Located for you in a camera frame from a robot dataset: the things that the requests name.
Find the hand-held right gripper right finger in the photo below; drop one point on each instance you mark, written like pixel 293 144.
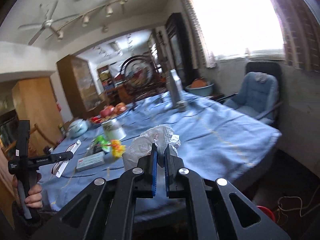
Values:
pixel 167 177

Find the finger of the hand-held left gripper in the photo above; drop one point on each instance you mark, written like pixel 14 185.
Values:
pixel 62 156

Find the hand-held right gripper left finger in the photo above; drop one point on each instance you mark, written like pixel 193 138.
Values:
pixel 154 175

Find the white tissue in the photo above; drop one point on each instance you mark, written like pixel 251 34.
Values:
pixel 145 140

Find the person's left hand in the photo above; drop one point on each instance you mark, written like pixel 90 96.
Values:
pixel 35 192

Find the carved wooden armchair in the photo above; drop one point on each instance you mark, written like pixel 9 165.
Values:
pixel 43 138

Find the dark display cabinet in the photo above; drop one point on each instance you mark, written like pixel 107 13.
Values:
pixel 7 130

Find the pale green medicine box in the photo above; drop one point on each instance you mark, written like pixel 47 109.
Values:
pixel 90 161

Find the celadon lidded jar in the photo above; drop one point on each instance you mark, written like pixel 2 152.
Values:
pixel 77 128

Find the green plastic wrapper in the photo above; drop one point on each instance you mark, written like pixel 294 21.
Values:
pixel 102 141

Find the light wooden wardrobe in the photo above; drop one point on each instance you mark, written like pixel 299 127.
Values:
pixel 37 105

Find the red hanging ornament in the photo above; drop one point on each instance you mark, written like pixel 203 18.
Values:
pixel 59 107

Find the white printed paper cup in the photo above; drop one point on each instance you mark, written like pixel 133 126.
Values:
pixel 113 130

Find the blue tablecloth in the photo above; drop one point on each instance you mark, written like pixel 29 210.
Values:
pixel 212 135

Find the red apple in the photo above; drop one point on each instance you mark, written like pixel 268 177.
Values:
pixel 107 111

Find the fruit plate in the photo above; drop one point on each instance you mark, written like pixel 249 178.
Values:
pixel 120 116

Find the steel thermos cap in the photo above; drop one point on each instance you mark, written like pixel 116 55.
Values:
pixel 182 106

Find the glass-door wooden cabinet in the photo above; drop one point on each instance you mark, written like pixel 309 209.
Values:
pixel 80 85

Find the orange-red fruit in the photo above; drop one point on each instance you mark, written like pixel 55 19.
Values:
pixel 120 108

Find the dark dining table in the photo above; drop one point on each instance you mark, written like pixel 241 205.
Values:
pixel 250 177

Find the steel thermos bottle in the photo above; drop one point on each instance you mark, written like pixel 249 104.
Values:
pixel 175 90

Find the green plastic basin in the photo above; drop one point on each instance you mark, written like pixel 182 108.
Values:
pixel 200 90

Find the round embroidered table screen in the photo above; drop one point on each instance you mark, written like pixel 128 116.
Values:
pixel 140 77

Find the orange plastic basin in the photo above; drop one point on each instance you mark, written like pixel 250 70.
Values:
pixel 200 82

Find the red plastic bin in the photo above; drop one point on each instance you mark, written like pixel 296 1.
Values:
pixel 265 212

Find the blue chair cushion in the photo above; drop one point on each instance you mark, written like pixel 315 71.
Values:
pixel 250 97

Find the tall dark cabinet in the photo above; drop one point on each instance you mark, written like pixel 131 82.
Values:
pixel 177 50

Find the white ceiling fan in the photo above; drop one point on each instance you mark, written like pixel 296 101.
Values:
pixel 47 23

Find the small ceiling lamp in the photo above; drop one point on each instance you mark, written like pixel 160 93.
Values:
pixel 105 28

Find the small white cloth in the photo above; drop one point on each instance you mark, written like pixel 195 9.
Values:
pixel 261 77

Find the black chair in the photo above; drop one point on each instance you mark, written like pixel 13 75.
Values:
pixel 262 66

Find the checked window curtain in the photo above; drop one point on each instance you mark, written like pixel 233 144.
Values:
pixel 300 30
pixel 197 30

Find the ceiling track light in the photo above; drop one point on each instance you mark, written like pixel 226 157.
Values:
pixel 108 10

